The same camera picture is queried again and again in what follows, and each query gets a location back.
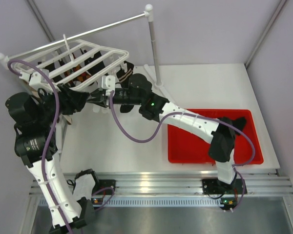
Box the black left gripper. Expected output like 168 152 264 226
36 81 89 124

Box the white plastic clip hanger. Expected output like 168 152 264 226
7 39 129 93

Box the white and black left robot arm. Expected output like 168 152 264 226
5 85 101 234

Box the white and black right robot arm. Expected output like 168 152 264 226
88 74 247 194

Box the black argyle patterned sock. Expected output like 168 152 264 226
63 48 93 86

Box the black sock with tan stripes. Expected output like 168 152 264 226
116 61 134 113

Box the plain black hanging sock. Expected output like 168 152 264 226
84 50 110 78

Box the metal drying rack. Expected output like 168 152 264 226
0 4 175 102

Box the red plastic tray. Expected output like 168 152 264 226
167 109 264 164

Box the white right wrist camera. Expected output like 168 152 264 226
101 75 116 90

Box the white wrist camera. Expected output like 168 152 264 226
101 75 116 90
19 71 53 93

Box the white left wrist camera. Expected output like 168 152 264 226
19 71 53 93

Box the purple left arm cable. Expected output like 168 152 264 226
6 59 116 234

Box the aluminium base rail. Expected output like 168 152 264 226
29 170 293 207

